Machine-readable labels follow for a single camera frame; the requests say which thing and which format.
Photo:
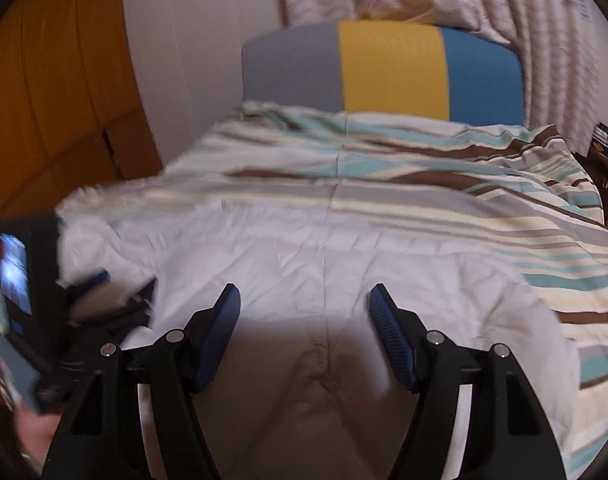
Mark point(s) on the orange wooden wardrobe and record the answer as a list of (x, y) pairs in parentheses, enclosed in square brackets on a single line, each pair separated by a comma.
[(70, 109)]

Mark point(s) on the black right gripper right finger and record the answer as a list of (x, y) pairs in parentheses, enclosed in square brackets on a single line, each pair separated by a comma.
[(508, 437)]

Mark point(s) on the striped teal brown bed duvet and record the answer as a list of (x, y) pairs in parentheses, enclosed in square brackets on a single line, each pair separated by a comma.
[(516, 192)]

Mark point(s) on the person's left hand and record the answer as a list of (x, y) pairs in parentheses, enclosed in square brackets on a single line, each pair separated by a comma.
[(35, 432)]

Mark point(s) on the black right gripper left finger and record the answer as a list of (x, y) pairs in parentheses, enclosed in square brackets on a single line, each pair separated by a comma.
[(137, 401)]

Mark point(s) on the light grey quilted down jacket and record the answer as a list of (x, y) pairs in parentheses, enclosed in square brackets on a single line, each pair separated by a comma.
[(304, 390)]

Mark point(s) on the pink patterned curtain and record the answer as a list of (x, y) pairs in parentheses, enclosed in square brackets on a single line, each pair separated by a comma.
[(554, 39)]

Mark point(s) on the grey yellow blue headboard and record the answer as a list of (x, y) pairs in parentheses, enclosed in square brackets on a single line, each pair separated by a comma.
[(387, 67)]

